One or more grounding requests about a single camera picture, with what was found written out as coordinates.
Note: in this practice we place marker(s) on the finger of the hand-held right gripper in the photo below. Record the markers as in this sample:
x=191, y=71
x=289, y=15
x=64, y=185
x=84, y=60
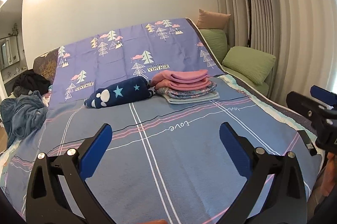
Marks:
x=322, y=93
x=302, y=105

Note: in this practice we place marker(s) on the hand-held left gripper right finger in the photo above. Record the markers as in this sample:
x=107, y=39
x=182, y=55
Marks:
x=233, y=150

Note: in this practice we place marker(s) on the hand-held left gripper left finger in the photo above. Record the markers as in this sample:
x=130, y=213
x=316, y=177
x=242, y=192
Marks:
x=96, y=150

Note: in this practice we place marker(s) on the pink long-sleeve shirt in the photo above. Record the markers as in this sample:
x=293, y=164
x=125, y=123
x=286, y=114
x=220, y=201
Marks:
x=189, y=79

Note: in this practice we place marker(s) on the person's right forearm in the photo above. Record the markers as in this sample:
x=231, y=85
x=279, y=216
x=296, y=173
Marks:
x=330, y=174

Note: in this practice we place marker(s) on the stack of folded clothes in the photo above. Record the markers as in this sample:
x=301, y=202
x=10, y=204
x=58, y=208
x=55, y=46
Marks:
x=194, y=99
x=192, y=93

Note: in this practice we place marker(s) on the black clothes pile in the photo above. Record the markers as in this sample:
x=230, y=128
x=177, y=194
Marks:
x=29, y=80

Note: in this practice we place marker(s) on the green sheet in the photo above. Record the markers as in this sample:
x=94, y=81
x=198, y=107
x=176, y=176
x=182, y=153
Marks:
x=263, y=89

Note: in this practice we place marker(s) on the blue striped blanket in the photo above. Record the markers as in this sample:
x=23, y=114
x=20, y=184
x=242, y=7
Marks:
x=171, y=155

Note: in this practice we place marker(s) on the navy star-print rolled blanket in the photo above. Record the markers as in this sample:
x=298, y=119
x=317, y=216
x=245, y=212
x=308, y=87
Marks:
x=123, y=92

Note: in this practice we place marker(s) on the large green pillow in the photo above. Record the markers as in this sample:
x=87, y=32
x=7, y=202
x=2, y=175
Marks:
x=247, y=63

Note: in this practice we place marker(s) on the beige pleated curtain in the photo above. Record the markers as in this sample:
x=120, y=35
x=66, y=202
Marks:
x=289, y=29

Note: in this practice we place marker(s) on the grey-blue fleece blanket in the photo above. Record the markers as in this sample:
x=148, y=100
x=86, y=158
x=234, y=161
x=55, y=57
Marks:
x=21, y=113

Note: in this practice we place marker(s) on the coral folded garment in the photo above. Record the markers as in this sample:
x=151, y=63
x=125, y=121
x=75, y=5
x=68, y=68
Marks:
x=159, y=79

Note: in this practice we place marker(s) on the brown floral cushion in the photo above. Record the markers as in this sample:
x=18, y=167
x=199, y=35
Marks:
x=44, y=66

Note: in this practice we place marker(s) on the purple tree-print sheet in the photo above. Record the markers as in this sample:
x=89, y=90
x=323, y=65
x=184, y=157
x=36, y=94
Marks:
x=126, y=50

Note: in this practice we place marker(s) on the small green pillow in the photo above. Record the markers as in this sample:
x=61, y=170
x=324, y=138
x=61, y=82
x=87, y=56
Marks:
x=213, y=42

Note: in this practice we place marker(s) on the beige pillow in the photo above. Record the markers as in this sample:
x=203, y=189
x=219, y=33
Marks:
x=213, y=19

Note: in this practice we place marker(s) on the green plant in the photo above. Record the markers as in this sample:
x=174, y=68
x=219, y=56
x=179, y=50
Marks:
x=14, y=29

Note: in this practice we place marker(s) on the wall mirror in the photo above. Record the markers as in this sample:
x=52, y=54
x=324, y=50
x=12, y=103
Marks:
x=8, y=51

